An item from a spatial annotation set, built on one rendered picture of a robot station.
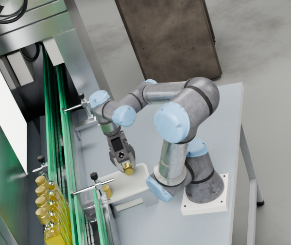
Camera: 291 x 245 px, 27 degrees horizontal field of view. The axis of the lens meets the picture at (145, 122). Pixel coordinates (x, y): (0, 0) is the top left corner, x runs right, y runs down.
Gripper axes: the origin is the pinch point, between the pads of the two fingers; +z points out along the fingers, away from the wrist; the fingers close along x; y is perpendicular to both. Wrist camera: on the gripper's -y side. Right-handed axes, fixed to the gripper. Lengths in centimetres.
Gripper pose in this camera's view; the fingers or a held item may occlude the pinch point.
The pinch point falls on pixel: (128, 169)
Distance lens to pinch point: 240.9
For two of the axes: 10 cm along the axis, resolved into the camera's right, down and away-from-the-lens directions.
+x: -9.4, 3.5, 0.1
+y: -1.8, -5.2, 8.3
